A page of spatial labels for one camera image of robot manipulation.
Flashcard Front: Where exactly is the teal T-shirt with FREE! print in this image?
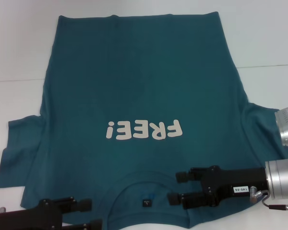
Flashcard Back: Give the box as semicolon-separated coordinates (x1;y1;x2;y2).
0;11;288;230

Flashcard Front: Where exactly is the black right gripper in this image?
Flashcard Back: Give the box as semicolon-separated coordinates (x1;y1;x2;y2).
167;164;267;209

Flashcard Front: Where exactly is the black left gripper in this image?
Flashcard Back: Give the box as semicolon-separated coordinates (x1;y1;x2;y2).
0;196;103;230

